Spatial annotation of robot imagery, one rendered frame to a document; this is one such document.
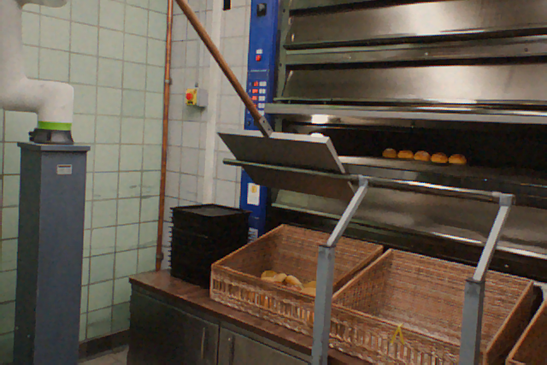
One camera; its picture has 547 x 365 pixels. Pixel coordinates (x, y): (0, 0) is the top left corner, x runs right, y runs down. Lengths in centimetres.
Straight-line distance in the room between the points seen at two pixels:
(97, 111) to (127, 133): 22
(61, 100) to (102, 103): 75
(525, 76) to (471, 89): 19
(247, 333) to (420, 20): 141
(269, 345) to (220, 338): 26
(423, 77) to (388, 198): 52
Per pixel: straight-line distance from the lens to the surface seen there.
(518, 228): 210
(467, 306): 155
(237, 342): 216
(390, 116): 210
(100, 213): 305
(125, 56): 308
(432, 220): 220
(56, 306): 238
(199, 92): 294
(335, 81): 243
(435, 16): 225
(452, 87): 217
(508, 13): 215
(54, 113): 227
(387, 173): 227
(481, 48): 216
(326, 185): 211
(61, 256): 233
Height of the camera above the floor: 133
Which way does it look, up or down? 4 degrees down
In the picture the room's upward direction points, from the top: 4 degrees clockwise
